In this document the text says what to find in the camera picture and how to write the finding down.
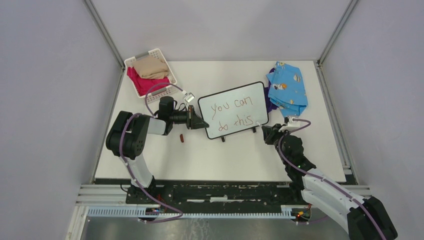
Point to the purple cloth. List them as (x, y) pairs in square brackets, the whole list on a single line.
[(269, 105)]

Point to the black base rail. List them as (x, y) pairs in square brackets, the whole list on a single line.
[(189, 198)]

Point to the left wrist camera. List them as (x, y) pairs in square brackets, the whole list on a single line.
[(188, 97)]

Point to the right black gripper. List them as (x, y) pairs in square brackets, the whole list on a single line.
[(269, 133)]

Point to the beige folded cloth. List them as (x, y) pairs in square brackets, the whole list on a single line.
[(151, 68)]

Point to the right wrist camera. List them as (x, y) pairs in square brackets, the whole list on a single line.
[(290, 124)]

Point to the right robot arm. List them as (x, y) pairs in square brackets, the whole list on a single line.
[(362, 218)]

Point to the white plastic basket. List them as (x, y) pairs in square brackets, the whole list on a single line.
[(155, 95)]

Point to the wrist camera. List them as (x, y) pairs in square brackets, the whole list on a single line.
[(290, 124), (188, 97)]

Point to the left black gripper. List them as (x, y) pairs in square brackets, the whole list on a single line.
[(193, 121)]

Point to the magenta cloth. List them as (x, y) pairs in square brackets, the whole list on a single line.
[(142, 85)]

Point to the black framed whiteboard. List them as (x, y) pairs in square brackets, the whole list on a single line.
[(234, 110)]

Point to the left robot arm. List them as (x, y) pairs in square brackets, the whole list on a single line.
[(128, 135)]

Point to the blue patterned cloth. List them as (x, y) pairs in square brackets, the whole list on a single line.
[(286, 89)]

